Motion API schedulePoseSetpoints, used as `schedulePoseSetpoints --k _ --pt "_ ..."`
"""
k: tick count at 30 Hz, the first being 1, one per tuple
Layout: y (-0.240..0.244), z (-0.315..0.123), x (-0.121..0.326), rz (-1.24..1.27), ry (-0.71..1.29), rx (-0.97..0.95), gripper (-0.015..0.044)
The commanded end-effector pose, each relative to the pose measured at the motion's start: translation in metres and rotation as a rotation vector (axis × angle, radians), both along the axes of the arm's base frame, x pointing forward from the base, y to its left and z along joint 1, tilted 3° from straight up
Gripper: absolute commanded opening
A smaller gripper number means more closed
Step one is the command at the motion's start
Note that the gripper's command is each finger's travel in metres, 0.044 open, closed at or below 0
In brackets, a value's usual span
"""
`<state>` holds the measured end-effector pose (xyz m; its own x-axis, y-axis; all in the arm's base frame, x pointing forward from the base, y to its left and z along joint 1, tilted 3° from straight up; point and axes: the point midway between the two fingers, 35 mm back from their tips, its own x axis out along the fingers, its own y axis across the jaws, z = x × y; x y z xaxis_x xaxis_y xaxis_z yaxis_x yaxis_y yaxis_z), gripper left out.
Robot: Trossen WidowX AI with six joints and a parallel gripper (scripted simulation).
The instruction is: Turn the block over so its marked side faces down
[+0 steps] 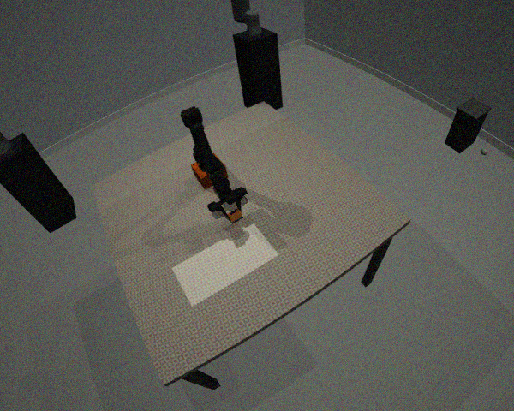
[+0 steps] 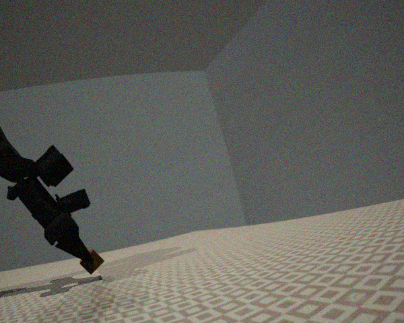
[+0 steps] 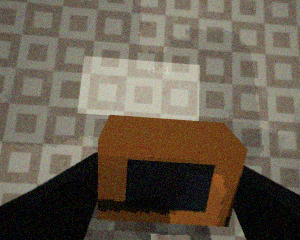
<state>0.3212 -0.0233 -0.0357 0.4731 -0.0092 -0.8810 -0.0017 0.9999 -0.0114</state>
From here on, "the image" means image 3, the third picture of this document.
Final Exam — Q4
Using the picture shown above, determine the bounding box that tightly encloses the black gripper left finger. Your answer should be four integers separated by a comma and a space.
0, 152, 98, 240

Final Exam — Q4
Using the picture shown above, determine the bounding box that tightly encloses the orange block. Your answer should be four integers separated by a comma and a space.
98, 115, 248, 227

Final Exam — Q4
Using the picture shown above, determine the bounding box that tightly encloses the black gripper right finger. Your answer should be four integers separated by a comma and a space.
234, 165, 300, 240

